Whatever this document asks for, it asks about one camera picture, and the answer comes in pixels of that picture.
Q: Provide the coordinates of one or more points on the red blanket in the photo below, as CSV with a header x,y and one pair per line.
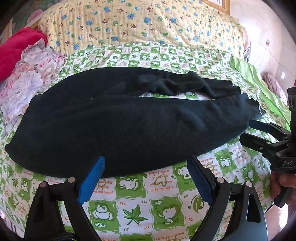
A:
x,y
18,51

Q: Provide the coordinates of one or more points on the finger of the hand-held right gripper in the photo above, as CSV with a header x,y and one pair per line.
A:
x,y
259,125
253,140

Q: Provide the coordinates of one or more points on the wall socket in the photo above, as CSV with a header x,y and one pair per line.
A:
x,y
268,42
283,74

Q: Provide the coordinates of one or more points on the green white printed bed sheet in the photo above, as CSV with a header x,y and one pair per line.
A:
x,y
138,199

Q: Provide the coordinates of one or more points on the black pants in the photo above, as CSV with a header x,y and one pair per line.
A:
x,y
120,125

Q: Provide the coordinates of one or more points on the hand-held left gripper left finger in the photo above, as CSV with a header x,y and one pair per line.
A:
x,y
92,179

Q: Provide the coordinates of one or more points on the yellow cartoon printed quilt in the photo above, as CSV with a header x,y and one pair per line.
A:
x,y
138,23

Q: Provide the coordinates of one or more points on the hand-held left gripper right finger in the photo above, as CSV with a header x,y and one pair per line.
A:
x,y
200,183

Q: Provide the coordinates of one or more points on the person's right hand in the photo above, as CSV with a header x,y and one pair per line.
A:
x,y
275,185

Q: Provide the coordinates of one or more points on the light green cloth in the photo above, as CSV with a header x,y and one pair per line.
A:
x,y
259,78

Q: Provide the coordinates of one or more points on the gold picture frame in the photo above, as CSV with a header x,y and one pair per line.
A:
x,y
218,5

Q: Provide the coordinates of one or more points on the floral ruffled pillow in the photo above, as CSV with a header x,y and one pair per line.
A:
x,y
32,76

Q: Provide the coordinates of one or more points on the pink cloth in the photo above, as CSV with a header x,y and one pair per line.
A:
x,y
274,84

